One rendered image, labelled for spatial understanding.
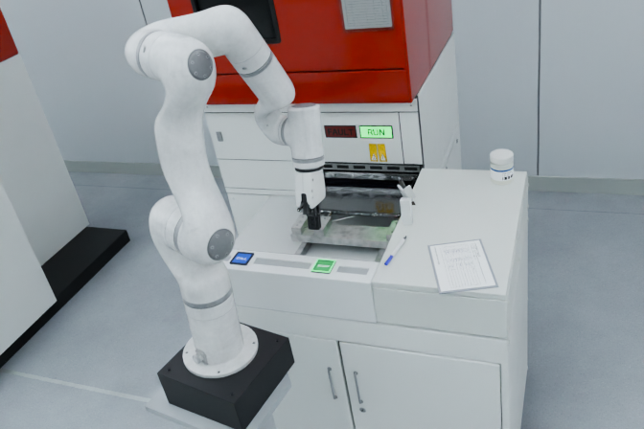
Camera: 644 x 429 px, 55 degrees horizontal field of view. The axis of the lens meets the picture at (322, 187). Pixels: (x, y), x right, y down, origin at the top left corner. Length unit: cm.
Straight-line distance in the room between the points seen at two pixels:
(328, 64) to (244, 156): 57
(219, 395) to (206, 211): 45
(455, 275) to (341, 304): 33
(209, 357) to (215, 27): 78
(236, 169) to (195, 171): 114
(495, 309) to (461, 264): 15
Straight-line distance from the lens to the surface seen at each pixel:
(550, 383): 273
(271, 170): 239
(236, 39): 135
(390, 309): 172
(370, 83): 203
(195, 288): 147
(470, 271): 168
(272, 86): 144
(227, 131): 239
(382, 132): 214
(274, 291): 183
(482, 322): 168
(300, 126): 156
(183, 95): 123
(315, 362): 197
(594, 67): 356
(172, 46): 123
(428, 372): 185
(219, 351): 158
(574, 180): 383
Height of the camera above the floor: 200
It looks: 29 degrees down
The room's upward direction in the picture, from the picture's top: 10 degrees counter-clockwise
